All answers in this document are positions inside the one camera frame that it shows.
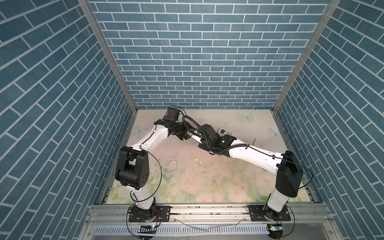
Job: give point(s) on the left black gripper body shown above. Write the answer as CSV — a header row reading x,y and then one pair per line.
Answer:
x,y
181,130

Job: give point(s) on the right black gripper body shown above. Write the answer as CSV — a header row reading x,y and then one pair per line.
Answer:
x,y
206,146

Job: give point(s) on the white remote with display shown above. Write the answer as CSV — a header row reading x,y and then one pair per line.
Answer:
x,y
225,131

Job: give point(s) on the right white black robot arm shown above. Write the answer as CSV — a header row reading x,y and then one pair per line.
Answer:
x,y
285,167

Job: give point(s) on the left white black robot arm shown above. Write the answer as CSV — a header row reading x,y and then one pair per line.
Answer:
x,y
133,164

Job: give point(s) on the left circuit board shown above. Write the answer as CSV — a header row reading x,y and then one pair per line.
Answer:
x,y
147,230

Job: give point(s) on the circuit board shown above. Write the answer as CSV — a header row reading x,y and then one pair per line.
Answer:
x,y
147,230
276,228

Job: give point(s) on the right circuit board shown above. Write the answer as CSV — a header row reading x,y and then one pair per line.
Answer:
x,y
276,228

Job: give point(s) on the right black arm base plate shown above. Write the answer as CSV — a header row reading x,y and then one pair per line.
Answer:
x,y
263,213

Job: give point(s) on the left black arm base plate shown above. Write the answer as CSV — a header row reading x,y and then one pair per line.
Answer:
x,y
137,215

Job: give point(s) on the white slotted cable duct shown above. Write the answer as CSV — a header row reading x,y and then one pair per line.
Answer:
x,y
179,230

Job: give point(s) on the aluminium front rail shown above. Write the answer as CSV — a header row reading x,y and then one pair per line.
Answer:
x,y
309,221

